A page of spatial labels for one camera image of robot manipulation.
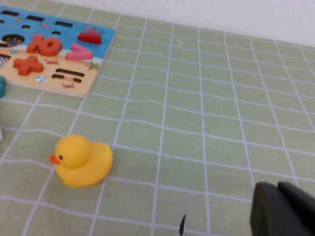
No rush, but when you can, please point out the orange number ten piece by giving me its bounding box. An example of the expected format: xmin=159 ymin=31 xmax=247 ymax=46
xmin=26 ymin=34 xmax=63 ymax=57

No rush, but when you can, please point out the black zip tie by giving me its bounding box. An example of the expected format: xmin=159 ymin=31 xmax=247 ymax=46
xmin=179 ymin=214 xmax=187 ymax=236

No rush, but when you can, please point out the red bar piece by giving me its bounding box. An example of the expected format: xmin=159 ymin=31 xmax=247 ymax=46
xmin=77 ymin=32 xmax=103 ymax=45

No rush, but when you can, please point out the colourful wooden puzzle board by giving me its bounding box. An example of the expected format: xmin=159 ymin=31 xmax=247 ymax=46
xmin=0 ymin=6 xmax=117 ymax=98

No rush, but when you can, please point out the yellow rubber duck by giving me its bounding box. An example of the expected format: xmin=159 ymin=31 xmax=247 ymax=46
xmin=49 ymin=134 xmax=114 ymax=188

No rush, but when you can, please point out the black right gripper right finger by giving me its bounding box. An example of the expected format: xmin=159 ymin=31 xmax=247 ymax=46
xmin=278 ymin=181 xmax=315 ymax=236

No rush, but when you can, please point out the green checkered tablecloth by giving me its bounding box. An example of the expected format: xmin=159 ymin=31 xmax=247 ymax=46
xmin=0 ymin=0 xmax=315 ymax=236

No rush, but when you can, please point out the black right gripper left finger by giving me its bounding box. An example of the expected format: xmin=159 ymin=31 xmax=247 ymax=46
xmin=250 ymin=182 xmax=314 ymax=236

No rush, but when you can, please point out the pink greater-than sign piece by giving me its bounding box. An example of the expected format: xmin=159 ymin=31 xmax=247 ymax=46
xmin=65 ymin=43 xmax=94 ymax=61

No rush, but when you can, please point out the orange plus sign piece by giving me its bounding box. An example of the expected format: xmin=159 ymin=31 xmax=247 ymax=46
xmin=12 ymin=55 xmax=45 ymax=77

